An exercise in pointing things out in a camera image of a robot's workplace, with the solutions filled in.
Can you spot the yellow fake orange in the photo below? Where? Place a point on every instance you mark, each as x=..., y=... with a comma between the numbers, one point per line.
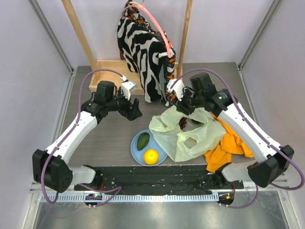
x=150, y=157

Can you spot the orange cloth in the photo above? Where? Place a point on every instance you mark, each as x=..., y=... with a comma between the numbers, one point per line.
x=230, y=144

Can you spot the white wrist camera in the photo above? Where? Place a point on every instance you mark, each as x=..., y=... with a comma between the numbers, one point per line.
x=127, y=87
x=175, y=86

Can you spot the pale green plastic bag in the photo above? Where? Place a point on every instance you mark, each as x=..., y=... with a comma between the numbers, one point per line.
x=191, y=142

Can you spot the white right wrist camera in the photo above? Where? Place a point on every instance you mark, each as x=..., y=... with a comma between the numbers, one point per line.
x=175, y=86

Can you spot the green fake fruit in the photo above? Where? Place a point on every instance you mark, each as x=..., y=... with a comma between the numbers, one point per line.
x=197, y=122

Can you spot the green fake avocado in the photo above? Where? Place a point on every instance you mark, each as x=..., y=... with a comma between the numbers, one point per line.
x=143, y=140

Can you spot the white slotted cable duct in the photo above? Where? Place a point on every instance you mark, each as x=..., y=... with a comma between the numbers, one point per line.
x=96, y=197

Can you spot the zebra patterned garment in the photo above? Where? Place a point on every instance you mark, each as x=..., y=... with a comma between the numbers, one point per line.
x=148, y=53

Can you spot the blue plastic plate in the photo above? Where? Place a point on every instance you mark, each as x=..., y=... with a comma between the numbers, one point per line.
x=138, y=155

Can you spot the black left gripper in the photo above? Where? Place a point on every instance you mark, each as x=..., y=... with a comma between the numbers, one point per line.
x=130, y=113

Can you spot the wooden clothes rack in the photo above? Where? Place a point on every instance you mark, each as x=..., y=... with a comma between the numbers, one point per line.
x=116, y=64

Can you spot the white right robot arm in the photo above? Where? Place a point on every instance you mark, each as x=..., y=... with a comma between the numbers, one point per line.
x=270, y=158

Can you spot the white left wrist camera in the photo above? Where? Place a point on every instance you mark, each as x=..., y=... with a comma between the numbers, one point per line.
x=127, y=87

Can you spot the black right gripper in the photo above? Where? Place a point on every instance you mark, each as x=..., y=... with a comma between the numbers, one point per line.
x=182, y=107

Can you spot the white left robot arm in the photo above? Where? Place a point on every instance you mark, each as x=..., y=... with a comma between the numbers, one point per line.
x=50, y=166

